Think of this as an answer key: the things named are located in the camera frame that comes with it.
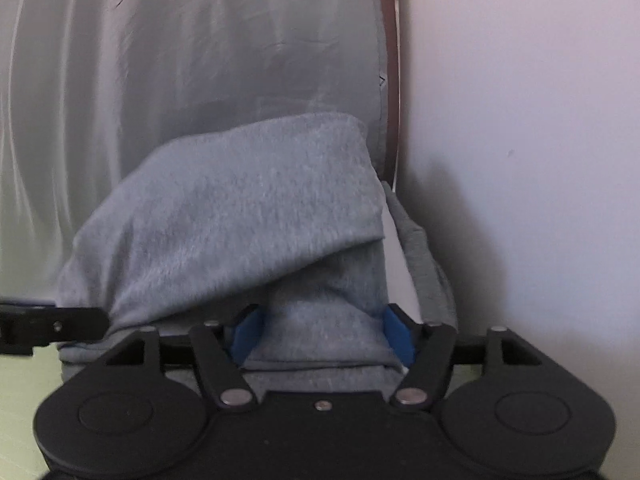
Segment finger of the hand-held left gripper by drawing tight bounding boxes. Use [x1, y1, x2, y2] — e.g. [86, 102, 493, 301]
[0, 299, 111, 357]

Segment white printed quilt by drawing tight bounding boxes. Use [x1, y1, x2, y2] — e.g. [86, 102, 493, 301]
[0, 0, 390, 306]

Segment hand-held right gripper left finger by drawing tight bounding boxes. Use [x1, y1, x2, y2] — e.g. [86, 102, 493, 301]
[102, 303, 259, 409]

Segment grey knit garment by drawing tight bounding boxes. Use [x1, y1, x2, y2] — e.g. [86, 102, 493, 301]
[56, 113, 461, 397]

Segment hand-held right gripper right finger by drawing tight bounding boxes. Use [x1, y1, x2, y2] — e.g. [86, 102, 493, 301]
[382, 303, 544, 409]

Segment dark brown strip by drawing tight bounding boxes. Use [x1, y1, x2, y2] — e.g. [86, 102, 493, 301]
[376, 0, 405, 193]

